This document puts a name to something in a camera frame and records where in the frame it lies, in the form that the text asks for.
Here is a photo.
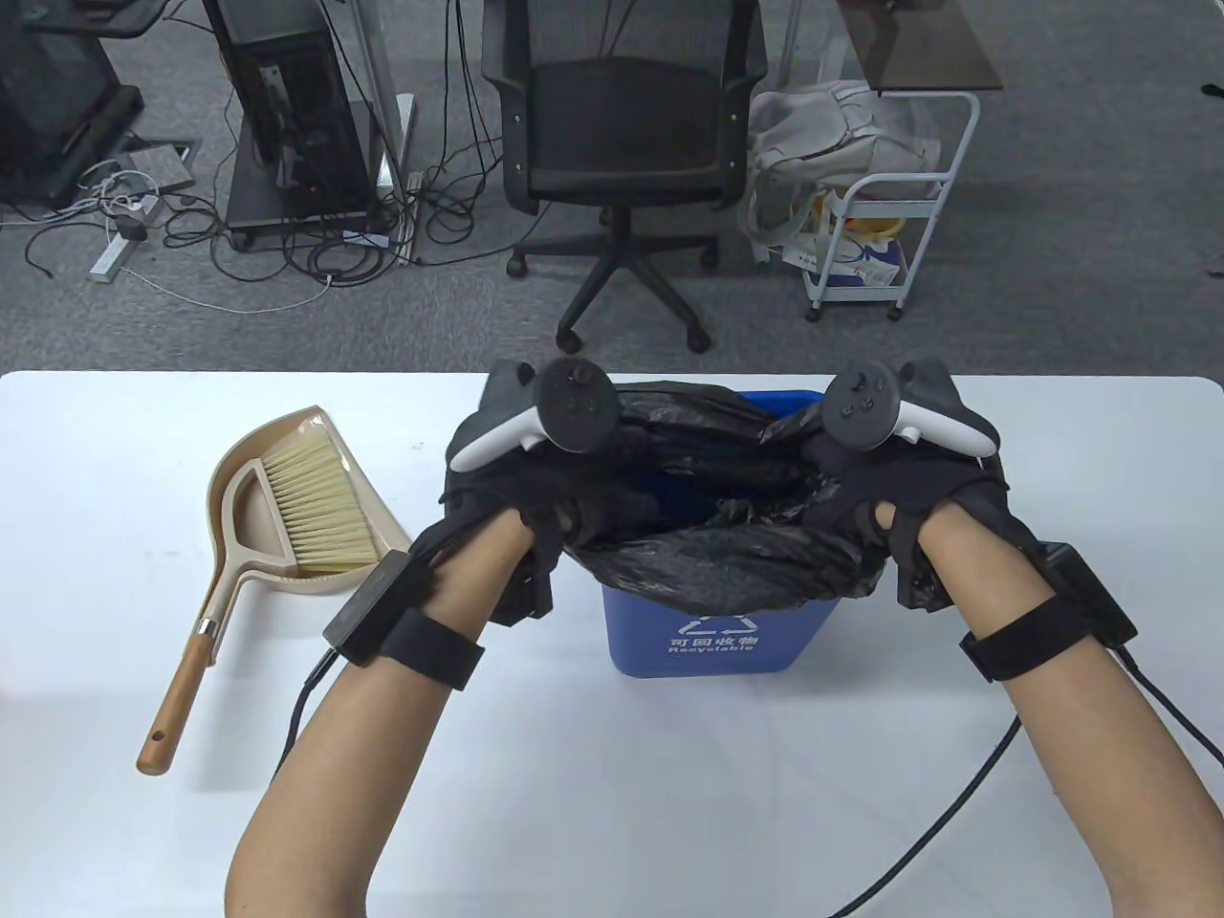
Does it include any person's left hand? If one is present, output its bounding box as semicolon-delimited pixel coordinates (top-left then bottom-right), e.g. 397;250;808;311
438;361;580;628

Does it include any person's right hand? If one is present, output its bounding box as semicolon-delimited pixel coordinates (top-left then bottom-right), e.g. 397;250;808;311
803;359;1016;613

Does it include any black trash bag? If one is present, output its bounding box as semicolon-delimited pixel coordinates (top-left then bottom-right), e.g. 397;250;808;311
559;381;902;609

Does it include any person's left forearm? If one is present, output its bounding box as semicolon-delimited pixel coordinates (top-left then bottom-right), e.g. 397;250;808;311
224;516;536;918

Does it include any person's right forearm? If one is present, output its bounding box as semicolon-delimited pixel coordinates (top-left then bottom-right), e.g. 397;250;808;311
875;501;1224;918

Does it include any white and black hand controller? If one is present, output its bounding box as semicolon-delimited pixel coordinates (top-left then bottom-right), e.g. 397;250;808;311
448;358;619;475
820;367;1001;456

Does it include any beige dustpan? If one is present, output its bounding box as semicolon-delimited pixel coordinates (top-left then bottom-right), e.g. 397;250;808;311
207;405;414;600

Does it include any white and blue box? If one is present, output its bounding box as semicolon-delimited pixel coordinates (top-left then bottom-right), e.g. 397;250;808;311
820;234;909;290

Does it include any blue recycling bin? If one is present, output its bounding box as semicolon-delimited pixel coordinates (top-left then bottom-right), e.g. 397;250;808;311
601;387;844;680

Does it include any white rolling cart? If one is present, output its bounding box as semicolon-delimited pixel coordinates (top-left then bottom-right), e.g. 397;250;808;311
803;91;982;323

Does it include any black wheeled base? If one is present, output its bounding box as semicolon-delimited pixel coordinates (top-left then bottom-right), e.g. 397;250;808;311
225;129;399;253

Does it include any grey backpack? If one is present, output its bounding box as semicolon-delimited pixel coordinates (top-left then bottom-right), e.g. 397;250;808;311
746;81;957;261

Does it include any grey metal stand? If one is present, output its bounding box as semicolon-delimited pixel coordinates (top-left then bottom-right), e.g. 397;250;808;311
352;0;424;265

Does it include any black office chair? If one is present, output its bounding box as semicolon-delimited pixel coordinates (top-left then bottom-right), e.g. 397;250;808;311
478;0;772;355

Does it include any black computer tower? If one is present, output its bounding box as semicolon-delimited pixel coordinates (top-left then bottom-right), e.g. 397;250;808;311
204;0;383;226

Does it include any brown side table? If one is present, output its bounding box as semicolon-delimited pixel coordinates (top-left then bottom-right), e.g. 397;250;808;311
838;0;1005;95

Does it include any grey floor socket plate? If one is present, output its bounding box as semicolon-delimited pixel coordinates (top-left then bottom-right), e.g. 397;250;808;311
122;137;204;194

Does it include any black wrist camera with strap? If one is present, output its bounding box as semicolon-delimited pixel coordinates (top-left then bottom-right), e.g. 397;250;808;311
959;541;1139;684
323;549;485;691

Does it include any beige brush with wooden handle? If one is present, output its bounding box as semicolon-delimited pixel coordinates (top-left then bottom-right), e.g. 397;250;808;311
137;435;376;777

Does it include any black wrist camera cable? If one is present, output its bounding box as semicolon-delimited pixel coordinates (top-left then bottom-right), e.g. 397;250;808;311
271;650;338;787
1109;643;1224;761

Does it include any tangle of black cables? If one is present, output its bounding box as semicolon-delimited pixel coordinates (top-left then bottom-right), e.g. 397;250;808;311
23;158;522;290

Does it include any black cable on table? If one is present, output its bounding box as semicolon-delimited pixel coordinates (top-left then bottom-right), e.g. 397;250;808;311
830;715;1024;918

